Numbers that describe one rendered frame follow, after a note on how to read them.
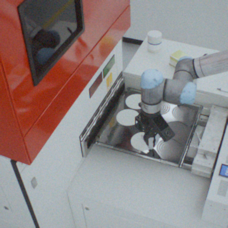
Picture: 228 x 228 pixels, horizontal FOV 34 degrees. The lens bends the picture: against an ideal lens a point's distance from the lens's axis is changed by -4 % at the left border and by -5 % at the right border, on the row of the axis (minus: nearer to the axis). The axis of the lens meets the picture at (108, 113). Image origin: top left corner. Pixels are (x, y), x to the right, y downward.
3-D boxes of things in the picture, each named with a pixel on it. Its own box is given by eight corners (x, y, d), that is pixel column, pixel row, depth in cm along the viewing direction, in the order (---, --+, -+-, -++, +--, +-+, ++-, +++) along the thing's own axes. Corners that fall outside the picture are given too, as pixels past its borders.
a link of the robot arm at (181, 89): (199, 73, 132) (168, 67, 135) (195, 92, 124) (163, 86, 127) (197, 90, 137) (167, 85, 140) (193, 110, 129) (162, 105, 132)
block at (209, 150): (197, 152, 153) (198, 147, 151) (199, 146, 155) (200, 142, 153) (216, 157, 150) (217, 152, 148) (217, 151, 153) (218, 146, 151)
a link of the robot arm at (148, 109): (166, 99, 136) (148, 109, 133) (165, 109, 139) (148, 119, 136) (152, 88, 141) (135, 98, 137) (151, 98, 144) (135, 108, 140)
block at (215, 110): (209, 113, 169) (210, 109, 167) (211, 109, 171) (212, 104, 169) (227, 118, 166) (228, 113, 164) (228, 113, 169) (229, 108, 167)
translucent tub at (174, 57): (168, 66, 182) (168, 54, 177) (178, 59, 185) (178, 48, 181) (180, 73, 178) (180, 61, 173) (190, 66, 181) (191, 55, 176)
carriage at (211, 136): (190, 173, 149) (191, 168, 147) (210, 113, 173) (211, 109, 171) (209, 178, 147) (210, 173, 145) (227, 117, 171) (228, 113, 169)
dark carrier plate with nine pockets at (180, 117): (97, 142, 158) (97, 141, 158) (128, 90, 181) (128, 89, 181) (178, 164, 148) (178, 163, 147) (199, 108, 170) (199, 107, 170)
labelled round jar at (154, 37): (145, 51, 191) (145, 35, 185) (149, 44, 196) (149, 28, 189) (159, 54, 189) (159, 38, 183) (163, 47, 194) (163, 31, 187)
